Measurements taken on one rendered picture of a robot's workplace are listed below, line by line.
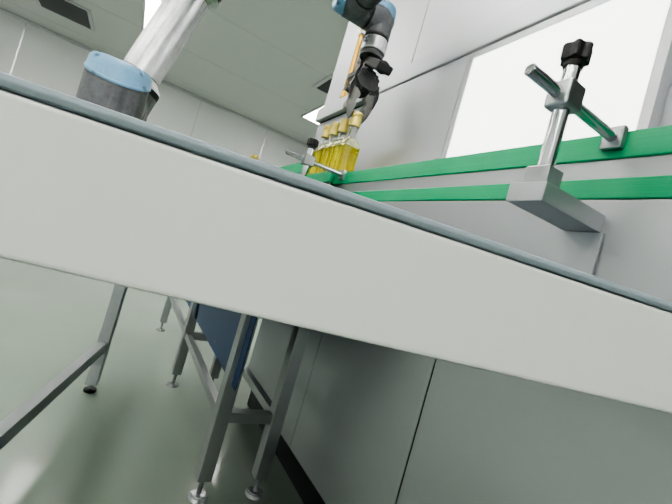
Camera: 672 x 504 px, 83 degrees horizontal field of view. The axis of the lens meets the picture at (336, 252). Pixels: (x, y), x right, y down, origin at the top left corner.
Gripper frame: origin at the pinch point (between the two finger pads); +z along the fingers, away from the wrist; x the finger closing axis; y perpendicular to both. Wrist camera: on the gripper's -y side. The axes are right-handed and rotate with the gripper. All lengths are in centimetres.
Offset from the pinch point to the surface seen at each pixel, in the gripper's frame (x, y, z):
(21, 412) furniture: 58, 4, 96
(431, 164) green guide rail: 3.2, -45.0, 20.6
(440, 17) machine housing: -14.8, -5.8, -36.8
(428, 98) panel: -12.1, -15.5, -7.2
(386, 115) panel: -11.6, 3.8, -6.4
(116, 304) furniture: 46, 61, 82
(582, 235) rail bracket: 5, -76, 32
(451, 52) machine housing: -13.0, -18.7, -19.8
